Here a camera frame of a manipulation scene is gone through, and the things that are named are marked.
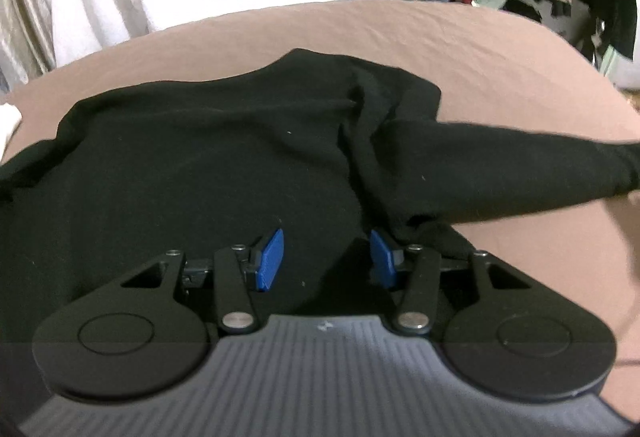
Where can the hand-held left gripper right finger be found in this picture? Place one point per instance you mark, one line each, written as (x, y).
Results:
(382, 262)

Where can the black sweater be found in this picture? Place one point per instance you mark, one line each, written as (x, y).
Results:
(200, 157)

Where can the beige curtain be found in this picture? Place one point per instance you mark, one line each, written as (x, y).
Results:
(20, 7)

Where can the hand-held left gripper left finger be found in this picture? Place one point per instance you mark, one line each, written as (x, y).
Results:
(270, 262)

